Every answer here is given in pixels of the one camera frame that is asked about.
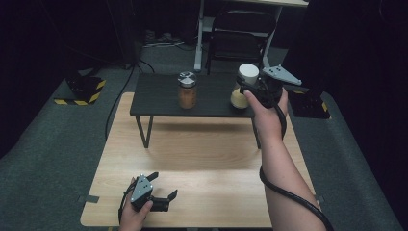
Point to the black shelf with metal legs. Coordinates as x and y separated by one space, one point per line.
160 96

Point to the person's right hand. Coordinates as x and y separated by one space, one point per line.
267 120

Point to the person's left hand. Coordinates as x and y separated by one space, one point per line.
131 219

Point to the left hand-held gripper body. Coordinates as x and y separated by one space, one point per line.
141 192

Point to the clear jar with white lid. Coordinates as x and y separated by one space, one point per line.
247 73

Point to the black stand base striped tape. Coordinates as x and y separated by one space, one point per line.
308 105
84 91

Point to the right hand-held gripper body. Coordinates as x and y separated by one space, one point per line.
272 86

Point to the black folding chair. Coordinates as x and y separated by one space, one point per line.
239 45

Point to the glass jar with silver lid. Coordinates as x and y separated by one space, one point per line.
187 91

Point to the white-legged desk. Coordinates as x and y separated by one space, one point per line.
199 38

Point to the grey tape strip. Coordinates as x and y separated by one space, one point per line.
320 198
88 199

